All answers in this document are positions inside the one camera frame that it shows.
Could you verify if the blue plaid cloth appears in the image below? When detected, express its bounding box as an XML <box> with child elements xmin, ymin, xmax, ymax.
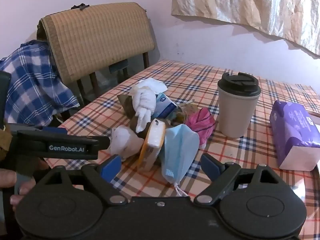
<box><xmin>0</xmin><ymin>39</ymin><xmax>80</xmax><ymax>128</ymax></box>

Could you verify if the blue face mask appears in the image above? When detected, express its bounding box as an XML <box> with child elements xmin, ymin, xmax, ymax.
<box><xmin>161</xmin><ymin>124</ymin><xmax>200</xmax><ymax>197</ymax></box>

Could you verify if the white nubby cloth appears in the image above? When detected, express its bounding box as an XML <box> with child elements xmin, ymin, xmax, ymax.
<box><xmin>128</xmin><ymin>77</ymin><xmax>168</xmax><ymax>133</ymax></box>

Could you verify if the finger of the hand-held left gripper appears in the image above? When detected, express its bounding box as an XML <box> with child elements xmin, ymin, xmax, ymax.
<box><xmin>10</xmin><ymin>124</ymin><xmax>111</xmax><ymax>153</ymax></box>

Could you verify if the person's left hand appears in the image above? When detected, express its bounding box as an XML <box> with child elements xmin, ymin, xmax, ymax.
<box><xmin>0</xmin><ymin>169</ymin><xmax>34</xmax><ymax>213</ymax></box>

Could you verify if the yellow white sponge box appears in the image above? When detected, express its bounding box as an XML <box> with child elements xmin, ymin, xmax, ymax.
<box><xmin>137</xmin><ymin>118</ymin><xmax>166</xmax><ymax>172</ymax></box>

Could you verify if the white face mask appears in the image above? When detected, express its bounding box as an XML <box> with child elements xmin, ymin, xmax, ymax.
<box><xmin>110</xmin><ymin>125</ymin><xmax>145</xmax><ymax>159</ymax></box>

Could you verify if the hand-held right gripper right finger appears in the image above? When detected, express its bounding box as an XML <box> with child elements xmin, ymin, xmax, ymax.
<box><xmin>194</xmin><ymin>153</ymin><xmax>285</xmax><ymax>204</ymax></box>

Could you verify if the beige cup with black lid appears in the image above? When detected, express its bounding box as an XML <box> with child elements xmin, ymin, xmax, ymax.
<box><xmin>217</xmin><ymin>72</ymin><xmax>262</xmax><ymax>139</ymax></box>

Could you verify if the pink cloth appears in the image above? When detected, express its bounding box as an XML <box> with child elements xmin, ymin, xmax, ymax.
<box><xmin>185</xmin><ymin>107</ymin><xmax>216</xmax><ymax>149</ymax></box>

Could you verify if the blue tissue packet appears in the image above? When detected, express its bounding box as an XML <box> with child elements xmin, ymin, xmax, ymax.
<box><xmin>155</xmin><ymin>92</ymin><xmax>178</xmax><ymax>119</ymax></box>

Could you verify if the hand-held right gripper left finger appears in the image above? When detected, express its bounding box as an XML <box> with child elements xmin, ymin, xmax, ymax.
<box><xmin>37</xmin><ymin>154</ymin><xmax>128</xmax><ymax>204</ymax></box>

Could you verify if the cream satin curtain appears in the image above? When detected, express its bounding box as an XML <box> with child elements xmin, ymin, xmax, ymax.
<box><xmin>171</xmin><ymin>0</ymin><xmax>320</xmax><ymax>55</ymax></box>

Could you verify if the dark blue box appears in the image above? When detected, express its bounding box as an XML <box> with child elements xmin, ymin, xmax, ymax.
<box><xmin>109</xmin><ymin>60</ymin><xmax>129</xmax><ymax>77</ymax></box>

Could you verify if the purple tissue pack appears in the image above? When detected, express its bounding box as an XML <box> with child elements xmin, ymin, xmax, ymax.
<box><xmin>269</xmin><ymin>100</ymin><xmax>320</xmax><ymax>171</ymax></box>

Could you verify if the dark wooden chair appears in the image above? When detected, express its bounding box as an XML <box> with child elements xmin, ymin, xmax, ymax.
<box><xmin>36</xmin><ymin>3</ymin><xmax>150</xmax><ymax>120</ymax></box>

